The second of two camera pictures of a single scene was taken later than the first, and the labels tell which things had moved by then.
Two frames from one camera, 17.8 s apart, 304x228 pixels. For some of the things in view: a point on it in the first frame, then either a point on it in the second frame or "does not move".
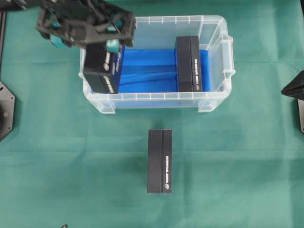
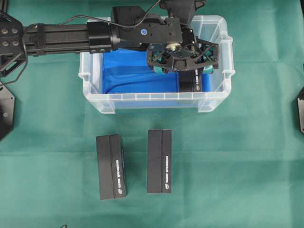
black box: (159, 162) does not move
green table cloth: (66, 164) does not move
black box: (101, 67) to (111, 166)
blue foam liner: (155, 71) does not move
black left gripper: (75, 22) to (180, 57)
